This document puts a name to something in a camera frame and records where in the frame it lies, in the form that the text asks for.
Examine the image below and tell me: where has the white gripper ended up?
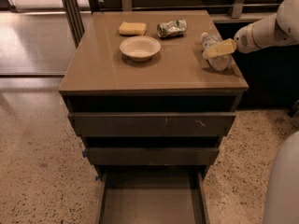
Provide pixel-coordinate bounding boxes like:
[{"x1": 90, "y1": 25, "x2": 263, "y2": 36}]
[{"x1": 203, "y1": 23, "x2": 260, "y2": 59}]

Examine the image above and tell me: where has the clear plastic water bottle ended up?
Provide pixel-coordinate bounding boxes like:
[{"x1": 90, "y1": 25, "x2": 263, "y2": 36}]
[{"x1": 201, "y1": 33, "x2": 232, "y2": 72}]

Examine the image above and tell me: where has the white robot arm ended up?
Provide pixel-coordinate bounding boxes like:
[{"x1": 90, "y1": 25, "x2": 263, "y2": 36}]
[{"x1": 201, "y1": 0, "x2": 299, "y2": 224}]

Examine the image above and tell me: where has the brown drawer cabinet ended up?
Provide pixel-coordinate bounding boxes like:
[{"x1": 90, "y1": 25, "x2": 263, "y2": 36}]
[{"x1": 58, "y1": 9, "x2": 249, "y2": 224}]

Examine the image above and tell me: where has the top drawer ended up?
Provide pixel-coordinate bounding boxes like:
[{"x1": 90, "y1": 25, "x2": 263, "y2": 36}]
[{"x1": 68, "y1": 112, "x2": 235, "y2": 137}]

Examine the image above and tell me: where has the open bottom drawer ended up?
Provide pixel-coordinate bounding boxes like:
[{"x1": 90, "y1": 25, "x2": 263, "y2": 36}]
[{"x1": 95, "y1": 171, "x2": 210, "y2": 224}]

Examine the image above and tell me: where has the middle drawer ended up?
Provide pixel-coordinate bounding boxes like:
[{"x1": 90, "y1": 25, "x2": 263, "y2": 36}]
[{"x1": 83, "y1": 147, "x2": 219, "y2": 166}]

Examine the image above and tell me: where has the white bowl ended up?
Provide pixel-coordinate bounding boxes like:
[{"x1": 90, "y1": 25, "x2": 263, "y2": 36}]
[{"x1": 120, "y1": 35, "x2": 161, "y2": 62}]

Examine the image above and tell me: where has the yellow sponge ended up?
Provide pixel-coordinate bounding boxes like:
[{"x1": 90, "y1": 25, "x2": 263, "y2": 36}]
[{"x1": 119, "y1": 21, "x2": 147, "y2": 35}]

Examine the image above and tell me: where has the metal railing frame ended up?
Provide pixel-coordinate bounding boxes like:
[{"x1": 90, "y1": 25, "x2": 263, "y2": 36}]
[{"x1": 0, "y1": 0, "x2": 299, "y2": 49}]

